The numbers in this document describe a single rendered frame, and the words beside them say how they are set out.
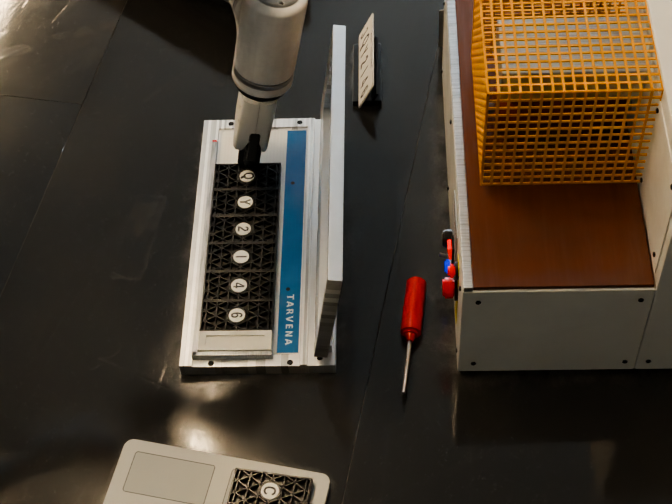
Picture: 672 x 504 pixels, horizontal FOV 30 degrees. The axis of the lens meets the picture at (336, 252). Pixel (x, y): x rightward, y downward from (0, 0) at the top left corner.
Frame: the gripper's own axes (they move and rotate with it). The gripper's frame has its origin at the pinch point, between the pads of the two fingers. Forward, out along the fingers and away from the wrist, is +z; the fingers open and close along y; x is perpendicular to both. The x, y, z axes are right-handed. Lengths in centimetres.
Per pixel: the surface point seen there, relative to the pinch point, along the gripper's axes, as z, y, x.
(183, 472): 5, 50, -5
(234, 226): 2.0, 12.4, -1.3
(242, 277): 1.4, 21.5, 0.3
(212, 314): 2.2, 27.6, -3.3
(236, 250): 1.7, 16.9, -0.8
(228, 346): 1.6, 32.8, -0.9
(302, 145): 1.0, -3.5, 7.9
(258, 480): 2, 51, 4
